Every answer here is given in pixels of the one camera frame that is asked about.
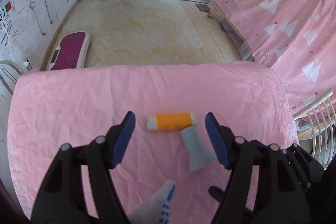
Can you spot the small maroon floor mat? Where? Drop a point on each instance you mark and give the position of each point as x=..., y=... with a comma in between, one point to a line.
x=203, y=7

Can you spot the maroon white floor scale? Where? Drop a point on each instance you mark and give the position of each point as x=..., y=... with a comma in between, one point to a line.
x=71, y=52

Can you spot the pink tree-print curtain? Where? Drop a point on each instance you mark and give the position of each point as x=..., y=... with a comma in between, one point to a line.
x=293, y=38

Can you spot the white chair by wall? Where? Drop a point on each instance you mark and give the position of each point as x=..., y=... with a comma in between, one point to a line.
x=10, y=73

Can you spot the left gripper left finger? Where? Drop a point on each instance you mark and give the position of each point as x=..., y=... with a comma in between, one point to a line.
x=61, y=195

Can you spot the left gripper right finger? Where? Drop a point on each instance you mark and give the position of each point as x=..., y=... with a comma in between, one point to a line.
x=263, y=186

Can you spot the white knit gloved hand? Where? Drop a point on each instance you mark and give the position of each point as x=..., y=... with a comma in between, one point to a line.
x=155, y=209

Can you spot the eye chart poster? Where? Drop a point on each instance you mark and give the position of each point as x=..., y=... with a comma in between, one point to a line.
x=7, y=8

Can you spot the white metal chair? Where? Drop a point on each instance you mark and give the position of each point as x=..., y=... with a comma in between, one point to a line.
x=316, y=122

